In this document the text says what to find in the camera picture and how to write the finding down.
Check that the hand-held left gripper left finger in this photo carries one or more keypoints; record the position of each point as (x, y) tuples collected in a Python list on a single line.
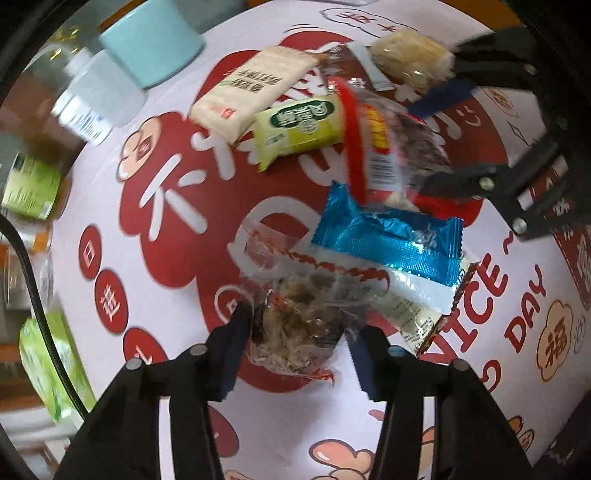
[(231, 364)]

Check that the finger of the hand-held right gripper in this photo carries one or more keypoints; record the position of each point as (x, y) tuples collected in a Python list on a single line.
[(461, 183), (438, 98)]

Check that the white pill bottle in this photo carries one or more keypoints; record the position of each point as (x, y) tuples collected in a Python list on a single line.
[(83, 117)]

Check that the white squeeze bottle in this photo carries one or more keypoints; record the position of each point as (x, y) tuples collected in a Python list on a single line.
[(106, 87)]

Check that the clear-wrapped bread roll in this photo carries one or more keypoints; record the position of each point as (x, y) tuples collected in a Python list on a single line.
[(411, 57)]

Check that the beige cracker packet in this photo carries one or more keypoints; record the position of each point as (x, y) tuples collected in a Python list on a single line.
[(258, 87)]

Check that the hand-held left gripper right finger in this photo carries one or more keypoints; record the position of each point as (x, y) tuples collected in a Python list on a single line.
[(364, 364)]

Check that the yellow-green packet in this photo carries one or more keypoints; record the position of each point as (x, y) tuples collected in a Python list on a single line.
[(300, 127)]

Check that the teal canister brown lid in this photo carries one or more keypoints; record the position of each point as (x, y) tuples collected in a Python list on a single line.
[(152, 41)]

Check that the green wet wipes pack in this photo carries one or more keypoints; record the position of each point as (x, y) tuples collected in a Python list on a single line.
[(34, 364)]

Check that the green label glass bottle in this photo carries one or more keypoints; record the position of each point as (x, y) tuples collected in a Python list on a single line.
[(32, 184)]

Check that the blue foil packet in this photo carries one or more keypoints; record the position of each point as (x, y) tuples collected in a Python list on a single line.
[(392, 240)]

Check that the clear nut packet red trim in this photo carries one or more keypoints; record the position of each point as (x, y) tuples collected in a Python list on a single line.
[(295, 314)]

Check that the cream white packet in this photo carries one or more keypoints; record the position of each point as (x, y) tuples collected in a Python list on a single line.
[(425, 300)]

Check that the red label clear packet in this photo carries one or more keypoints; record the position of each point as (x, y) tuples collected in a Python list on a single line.
[(392, 143)]

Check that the dark brown packet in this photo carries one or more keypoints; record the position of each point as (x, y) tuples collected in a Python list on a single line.
[(341, 64)]

